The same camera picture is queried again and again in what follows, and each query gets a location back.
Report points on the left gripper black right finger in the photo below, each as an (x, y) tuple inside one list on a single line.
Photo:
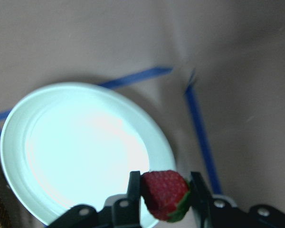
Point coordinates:
[(220, 211)]

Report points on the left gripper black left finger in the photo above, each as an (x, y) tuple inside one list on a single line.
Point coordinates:
[(123, 213)]

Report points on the light green plate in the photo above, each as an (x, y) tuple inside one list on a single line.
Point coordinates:
[(75, 143)]

